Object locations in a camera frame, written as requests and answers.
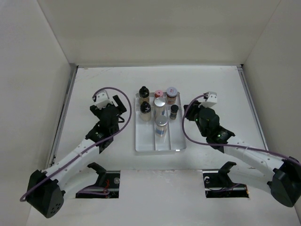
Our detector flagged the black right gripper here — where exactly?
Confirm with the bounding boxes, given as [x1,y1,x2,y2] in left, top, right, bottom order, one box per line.
[183,100,210,137]

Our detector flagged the sugar jar with black cap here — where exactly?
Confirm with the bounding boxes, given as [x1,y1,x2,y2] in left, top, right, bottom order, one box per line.
[140,101,151,121]

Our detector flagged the brown lump jar black cap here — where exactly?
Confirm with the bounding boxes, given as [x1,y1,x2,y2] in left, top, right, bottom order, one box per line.
[139,86,150,105]

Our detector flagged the small black cap spice bottle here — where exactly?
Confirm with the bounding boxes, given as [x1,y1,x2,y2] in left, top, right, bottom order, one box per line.
[169,105,179,120]

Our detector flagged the white bead bottle silver lid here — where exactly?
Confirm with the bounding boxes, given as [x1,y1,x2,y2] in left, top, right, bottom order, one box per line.
[154,97,166,119]

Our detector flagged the pink lid spice jar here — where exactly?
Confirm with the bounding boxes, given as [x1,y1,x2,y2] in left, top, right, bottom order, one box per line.
[154,90,163,98]

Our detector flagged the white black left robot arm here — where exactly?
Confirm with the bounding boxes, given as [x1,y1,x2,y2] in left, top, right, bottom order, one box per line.
[24,93,127,218]

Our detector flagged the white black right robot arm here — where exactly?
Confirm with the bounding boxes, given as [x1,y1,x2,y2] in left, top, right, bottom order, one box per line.
[183,100,301,207]

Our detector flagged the white plastic organizer tray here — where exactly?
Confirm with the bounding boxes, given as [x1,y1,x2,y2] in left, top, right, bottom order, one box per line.
[135,92,187,154]

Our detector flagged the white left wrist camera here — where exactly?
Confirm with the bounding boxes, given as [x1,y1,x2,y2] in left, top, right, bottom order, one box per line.
[95,90,111,109]

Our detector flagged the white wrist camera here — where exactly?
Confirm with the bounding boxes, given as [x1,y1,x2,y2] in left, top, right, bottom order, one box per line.
[95,90,111,109]
[202,91,217,108]

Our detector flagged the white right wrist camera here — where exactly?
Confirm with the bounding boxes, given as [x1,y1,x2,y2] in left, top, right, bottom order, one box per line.
[202,91,217,108]

